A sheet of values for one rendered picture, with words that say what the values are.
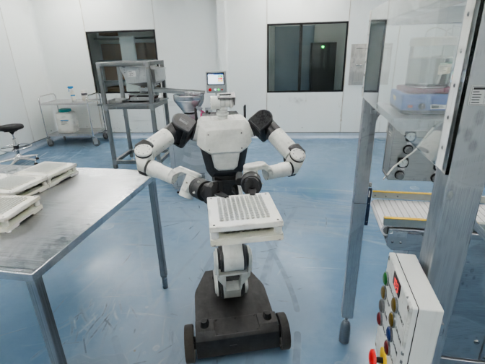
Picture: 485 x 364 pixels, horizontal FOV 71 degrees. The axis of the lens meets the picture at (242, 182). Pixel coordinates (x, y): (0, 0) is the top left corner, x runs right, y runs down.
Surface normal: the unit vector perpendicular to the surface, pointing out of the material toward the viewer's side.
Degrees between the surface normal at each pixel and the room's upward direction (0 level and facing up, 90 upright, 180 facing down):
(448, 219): 90
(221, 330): 0
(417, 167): 90
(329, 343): 0
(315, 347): 0
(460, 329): 90
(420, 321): 90
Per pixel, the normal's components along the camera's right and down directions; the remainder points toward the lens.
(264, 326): 0.09, -0.41
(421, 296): -0.01, -0.93
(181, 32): -0.11, 0.37
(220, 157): 0.15, 0.36
